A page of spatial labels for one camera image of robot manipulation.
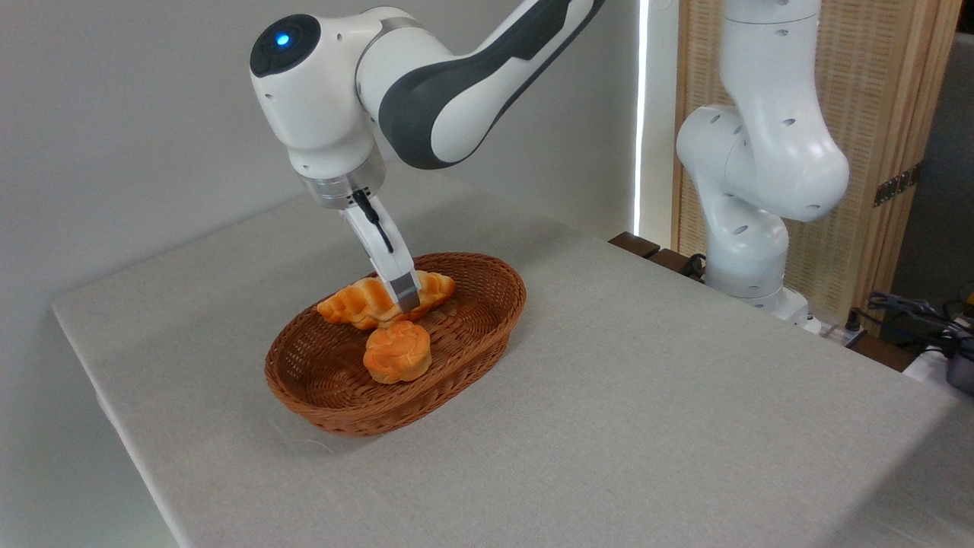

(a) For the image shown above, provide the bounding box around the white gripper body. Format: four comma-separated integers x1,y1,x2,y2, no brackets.
339,193,418,284

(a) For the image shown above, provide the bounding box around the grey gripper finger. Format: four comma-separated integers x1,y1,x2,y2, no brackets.
388,270,424,315

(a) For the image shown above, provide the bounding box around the long orange croissant bread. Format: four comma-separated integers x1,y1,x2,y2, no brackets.
317,269,457,330

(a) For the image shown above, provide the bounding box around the round orange knotted bread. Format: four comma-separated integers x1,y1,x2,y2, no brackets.
363,320,433,384

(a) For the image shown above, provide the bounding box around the brown wicker basket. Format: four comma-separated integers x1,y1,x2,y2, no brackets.
264,252,527,438

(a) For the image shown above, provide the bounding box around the grey tablecloth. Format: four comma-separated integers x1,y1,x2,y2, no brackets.
52,181,974,548

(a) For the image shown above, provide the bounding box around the white power strip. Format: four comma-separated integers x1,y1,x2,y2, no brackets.
816,318,867,348

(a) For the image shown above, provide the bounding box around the dark metal screen hinge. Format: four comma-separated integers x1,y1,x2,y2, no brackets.
873,161,924,208

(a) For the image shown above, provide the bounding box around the bamboo folding screen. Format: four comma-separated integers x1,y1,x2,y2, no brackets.
671,0,964,337

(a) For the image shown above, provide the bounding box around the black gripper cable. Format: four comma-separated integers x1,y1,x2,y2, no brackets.
351,190,396,254

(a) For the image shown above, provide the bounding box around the bundle of black cables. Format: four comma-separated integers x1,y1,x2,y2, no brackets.
847,291,974,360

